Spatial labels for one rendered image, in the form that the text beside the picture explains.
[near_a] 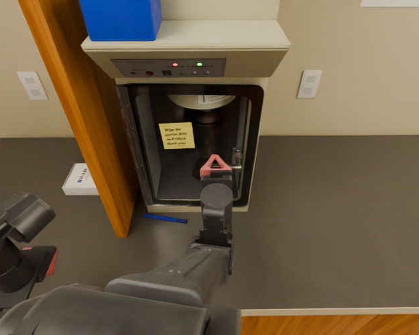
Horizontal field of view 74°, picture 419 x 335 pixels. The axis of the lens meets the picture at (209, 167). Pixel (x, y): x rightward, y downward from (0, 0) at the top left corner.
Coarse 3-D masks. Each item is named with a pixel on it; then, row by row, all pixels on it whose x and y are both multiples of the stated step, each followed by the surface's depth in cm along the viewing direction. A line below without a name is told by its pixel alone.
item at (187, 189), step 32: (160, 96) 59; (192, 96) 59; (224, 96) 59; (256, 96) 59; (192, 128) 65; (224, 128) 65; (256, 128) 65; (160, 160) 72; (192, 160) 72; (224, 160) 72; (160, 192) 81; (192, 192) 81
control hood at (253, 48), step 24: (168, 24) 49; (192, 24) 49; (216, 24) 49; (240, 24) 49; (264, 24) 49; (96, 48) 42; (120, 48) 42; (144, 48) 43; (168, 48) 43; (192, 48) 43; (216, 48) 43; (240, 48) 43; (264, 48) 43; (288, 48) 43; (120, 72) 52; (240, 72) 53; (264, 72) 53
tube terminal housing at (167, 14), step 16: (160, 0) 48; (176, 0) 48; (192, 0) 48; (208, 0) 48; (224, 0) 48; (240, 0) 48; (256, 0) 48; (272, 0) 48; (176, 16) 50; (192, 16) 50; (208, 16) 50; (224, 16) 50; (240, 16) 50; (256, 16) 50; (272, 16) 50; (128, 80) 58; (144, 80) 58; (160, 80) 58; (176, 80) 59; (192, 80) 59; (208, 80) 59; (224, 80) 59; (240, 80) 59; (256, 80) 59; (160, 208) 88; (176, 208) 88; (192, 208) 89; (240, 208) 89
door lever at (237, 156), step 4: (236, 152) 70; (232, 156) 70; (236, 156) 70; (240, 156) 70; (236, 160) 69; (204, 164) 67; (212, 164) 67; (216, 164) 67; (228, 164) 67; (232, 164) 67; (236, 164) 67; (240, 164) 67; (216, 168) 67; (220, 168) 67; (232, 168) 67; (236, 168) 67; (240, 168) 67
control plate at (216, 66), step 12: (120, 60) 46; (132, 60) 46; (144, 60) 46; (156, 60) 47; (168, 60) 47; (180, 60) 47; (192, 60) 47; (204, 60) 47; (216, 60) 47; (144, 72) 52; (156, 72) 52; (192, 72) 52; (204, 72) 52; (216, 72) 52
